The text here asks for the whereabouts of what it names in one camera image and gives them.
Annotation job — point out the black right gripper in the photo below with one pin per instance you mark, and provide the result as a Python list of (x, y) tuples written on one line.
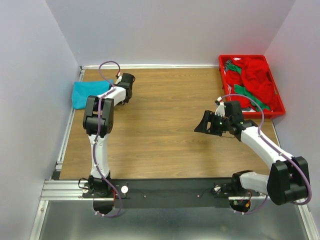
[(208, 116)]

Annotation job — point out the teal t-shirt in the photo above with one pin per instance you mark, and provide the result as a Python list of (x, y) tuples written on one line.
[(83, 89)]

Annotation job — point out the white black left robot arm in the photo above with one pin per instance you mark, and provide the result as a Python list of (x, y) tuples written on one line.
[(98, 122)]

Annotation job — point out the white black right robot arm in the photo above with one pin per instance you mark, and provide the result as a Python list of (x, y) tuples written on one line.
[(288, 179)]

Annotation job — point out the green t-shirt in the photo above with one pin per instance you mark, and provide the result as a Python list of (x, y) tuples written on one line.
[(234, 80)]

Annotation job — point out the red t-shirt pile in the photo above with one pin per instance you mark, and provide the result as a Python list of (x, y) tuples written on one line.
[(254, 74)]

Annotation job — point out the grey garment in bin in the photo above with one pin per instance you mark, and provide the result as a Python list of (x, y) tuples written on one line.
[(226, 65)]

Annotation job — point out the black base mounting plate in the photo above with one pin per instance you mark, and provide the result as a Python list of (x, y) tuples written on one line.
[(167, 193)]

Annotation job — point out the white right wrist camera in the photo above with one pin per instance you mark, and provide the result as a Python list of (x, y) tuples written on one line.
[(220, 107)]

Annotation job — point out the aluminium frame rail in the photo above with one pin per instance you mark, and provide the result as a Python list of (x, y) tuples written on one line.
[(168, 154)]

